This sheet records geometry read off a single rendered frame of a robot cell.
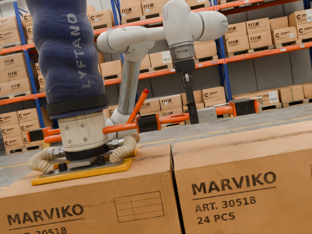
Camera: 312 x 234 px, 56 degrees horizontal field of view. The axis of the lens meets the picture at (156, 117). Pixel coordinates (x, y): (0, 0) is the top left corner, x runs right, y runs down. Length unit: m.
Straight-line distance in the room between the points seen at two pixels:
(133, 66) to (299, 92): 7.48
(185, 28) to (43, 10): 0.48
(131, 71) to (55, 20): 0.72
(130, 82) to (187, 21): 0.75
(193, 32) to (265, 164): 0.51
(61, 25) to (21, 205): 0.60
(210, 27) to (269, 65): 8.83
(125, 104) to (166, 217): 0.99
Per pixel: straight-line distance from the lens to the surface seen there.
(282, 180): 0.98
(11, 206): 1.09
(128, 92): 1.76
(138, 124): 1.06
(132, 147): 1.03
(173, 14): 1.07
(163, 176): 0.93
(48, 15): 1.09
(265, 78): 9.90
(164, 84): 9.53
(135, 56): 1.62
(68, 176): 1.05
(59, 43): 1.07
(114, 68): 8.42
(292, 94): 8.73
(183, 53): 1.05
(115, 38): 1.43
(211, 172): 0.92
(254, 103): 1.09
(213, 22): 1.16
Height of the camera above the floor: 1.20
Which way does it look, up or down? 6 degrees down
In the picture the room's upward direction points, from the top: 10 degrees counter-clockwise
